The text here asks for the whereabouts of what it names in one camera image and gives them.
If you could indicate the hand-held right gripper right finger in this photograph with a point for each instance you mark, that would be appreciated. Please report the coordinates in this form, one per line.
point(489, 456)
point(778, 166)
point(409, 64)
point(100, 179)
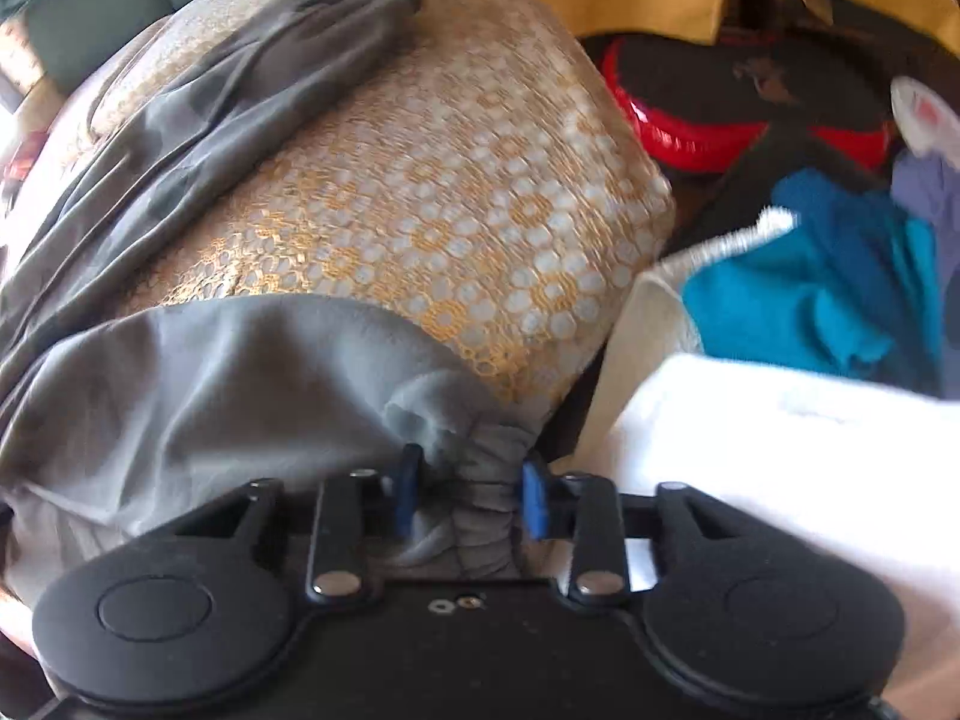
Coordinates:
point(534, 502)

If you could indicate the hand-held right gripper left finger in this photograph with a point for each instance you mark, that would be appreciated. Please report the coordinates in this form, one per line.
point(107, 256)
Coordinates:
point(406, 495)

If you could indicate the grey pants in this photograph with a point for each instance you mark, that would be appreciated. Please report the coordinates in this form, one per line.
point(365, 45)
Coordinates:
point(225, 390)

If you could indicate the cream towel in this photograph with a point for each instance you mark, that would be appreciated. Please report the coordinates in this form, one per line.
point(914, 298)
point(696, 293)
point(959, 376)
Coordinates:
point(645, 345)

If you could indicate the white cloth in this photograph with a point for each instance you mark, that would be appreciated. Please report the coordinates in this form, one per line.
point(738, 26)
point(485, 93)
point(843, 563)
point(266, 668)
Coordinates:
point(787, 435)

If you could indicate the teal cloth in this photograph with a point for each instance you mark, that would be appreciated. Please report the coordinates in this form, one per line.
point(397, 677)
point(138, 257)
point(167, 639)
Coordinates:
point(772, 300)

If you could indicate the black red-rimmed floor cushion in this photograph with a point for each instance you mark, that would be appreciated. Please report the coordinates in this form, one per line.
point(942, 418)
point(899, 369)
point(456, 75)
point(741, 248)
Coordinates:
point(712, 82)

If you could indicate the purple cloth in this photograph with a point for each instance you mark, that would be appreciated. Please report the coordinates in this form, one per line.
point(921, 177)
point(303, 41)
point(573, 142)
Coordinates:
point(930, 195)

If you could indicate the white bucket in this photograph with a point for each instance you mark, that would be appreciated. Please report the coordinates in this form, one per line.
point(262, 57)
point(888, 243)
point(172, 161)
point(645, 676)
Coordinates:
point(926, 116)

